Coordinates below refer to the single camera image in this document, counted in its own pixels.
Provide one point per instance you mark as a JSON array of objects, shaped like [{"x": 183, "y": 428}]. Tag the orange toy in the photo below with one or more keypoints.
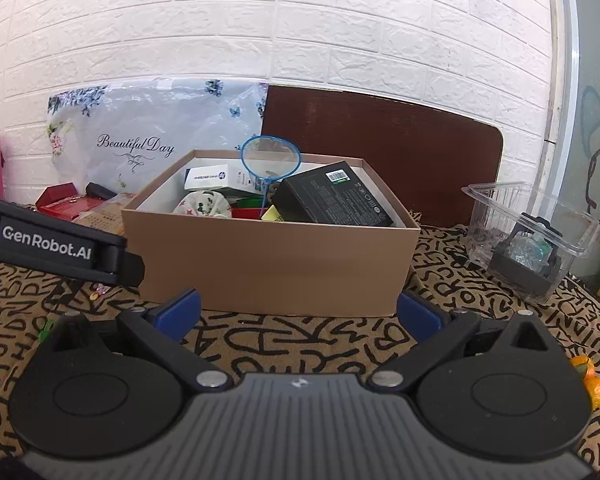
[{"x": 592, "y": 385}]

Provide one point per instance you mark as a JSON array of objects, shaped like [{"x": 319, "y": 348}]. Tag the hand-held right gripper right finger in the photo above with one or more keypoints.
[{"x": 420, "y": 312}]

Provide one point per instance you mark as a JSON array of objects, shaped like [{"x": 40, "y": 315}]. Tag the small blue hoop net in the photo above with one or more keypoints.
[{"x": 292, "y": 157}]

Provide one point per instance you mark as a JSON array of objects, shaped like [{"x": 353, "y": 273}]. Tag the floral plastic bag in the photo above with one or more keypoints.
[{"x": 180, "y": 120}]

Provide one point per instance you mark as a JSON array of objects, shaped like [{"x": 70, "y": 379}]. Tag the brown cardboard box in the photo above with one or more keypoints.
[{"x": 270, "y": 265}]

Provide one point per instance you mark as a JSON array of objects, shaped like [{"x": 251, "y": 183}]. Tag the white window frame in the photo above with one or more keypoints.
[{"x": 562, "y": 85}]

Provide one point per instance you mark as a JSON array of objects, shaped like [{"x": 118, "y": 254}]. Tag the small green toy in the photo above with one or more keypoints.
[{"x": 46, "y": 330}]

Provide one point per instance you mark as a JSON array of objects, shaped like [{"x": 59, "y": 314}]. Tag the clear plastic container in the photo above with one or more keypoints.
[{"x": 495, "y": 220}]

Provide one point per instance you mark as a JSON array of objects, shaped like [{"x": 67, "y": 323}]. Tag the tan patterned box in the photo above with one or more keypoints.
[{"x": 102, "y": 215}]

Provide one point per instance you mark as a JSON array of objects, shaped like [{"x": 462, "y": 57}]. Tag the red box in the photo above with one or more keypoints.
[{"x": 65, "y": 202}]

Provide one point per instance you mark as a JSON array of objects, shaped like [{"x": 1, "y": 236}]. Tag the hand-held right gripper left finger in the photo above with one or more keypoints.
[{"x": 180, "y": 310}]

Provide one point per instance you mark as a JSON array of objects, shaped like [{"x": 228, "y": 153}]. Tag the white patterned cloth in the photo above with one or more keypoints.
[{"x": 202, "y": 204}]

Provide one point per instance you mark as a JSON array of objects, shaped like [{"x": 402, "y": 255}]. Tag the dark brown wooden board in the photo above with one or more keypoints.
[{"x": 390, "y": 145}]

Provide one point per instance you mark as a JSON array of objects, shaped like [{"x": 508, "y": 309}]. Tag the black product box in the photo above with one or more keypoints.
[{"x": 330, "y": 200}]

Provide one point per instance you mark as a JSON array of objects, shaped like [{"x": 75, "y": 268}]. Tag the white medicine box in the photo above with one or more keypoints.
[{"x": 215, "y": 177}]

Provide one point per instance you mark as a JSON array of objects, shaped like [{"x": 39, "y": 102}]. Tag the small wrapped candy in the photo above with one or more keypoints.
[{"x": 99, "y": 291}]

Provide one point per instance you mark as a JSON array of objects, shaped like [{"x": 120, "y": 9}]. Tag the letter-printed tablecloth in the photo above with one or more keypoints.
[{"x": 305, "y": 342}]

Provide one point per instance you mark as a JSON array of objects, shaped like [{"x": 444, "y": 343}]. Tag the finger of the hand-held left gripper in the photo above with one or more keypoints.
[{"x": 131, "y": 270}]

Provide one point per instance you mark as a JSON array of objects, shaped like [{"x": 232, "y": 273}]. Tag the red container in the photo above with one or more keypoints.
[{"x": 245, "y": 211}]

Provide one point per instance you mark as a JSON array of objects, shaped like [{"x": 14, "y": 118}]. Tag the black holder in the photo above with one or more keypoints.
[{"x": 520, "y": 270}]

